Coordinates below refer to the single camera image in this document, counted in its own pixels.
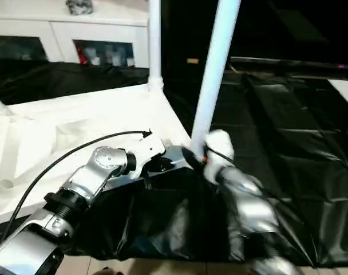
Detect black glossy mat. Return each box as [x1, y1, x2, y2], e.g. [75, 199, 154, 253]
[0, 58, 348, 269]

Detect large dark screen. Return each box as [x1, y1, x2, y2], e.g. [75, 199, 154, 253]
[161, 0, 348, 68]

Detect dark bag of parts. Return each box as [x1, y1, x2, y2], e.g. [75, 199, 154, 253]
[65, 0, 94, 15]

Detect white flat panel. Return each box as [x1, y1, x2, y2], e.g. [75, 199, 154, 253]
[327, 79, 348, 111]

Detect white plastic table top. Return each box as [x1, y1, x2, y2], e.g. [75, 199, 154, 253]
[0, 82, 197, 227]

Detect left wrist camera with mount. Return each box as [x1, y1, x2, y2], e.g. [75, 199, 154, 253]
[130, 134, 167, 181]

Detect long black bar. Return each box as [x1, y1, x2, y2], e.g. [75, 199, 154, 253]
[230, 56, 348, 72]

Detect white glass-door cabinet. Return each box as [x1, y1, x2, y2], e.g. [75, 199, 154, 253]
[0, 0, 151, 68]

